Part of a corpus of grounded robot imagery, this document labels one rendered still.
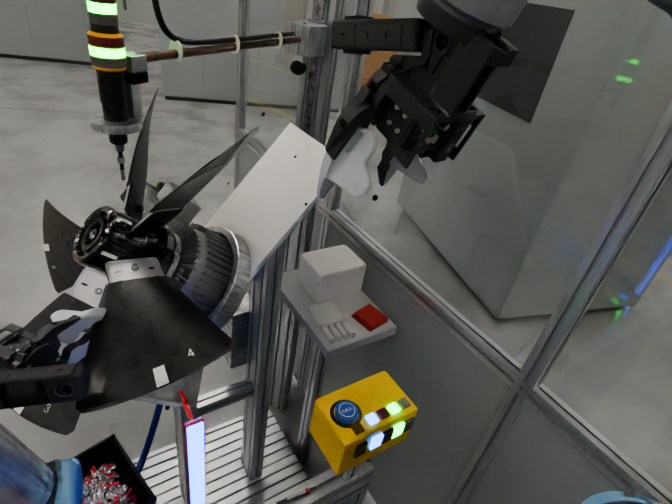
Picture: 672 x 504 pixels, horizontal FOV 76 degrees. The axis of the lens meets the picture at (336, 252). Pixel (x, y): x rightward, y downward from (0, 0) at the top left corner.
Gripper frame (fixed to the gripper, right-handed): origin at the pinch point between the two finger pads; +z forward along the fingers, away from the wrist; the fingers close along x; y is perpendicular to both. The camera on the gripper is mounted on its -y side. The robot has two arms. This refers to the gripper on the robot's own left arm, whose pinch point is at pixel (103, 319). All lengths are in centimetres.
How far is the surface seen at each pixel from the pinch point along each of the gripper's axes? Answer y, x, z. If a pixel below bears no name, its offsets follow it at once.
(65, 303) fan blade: 17.5, 6.6, 6.3
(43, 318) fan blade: 20.5, 9.1, 3.4
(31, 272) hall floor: 180, 99, 98
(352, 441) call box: -41.1, 15.3, 5.4
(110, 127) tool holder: -0.9, -28.6, 8.4
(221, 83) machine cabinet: 298, 58, 477
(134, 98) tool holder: -0.9, -31.7, 13.6
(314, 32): -6, -39, 70
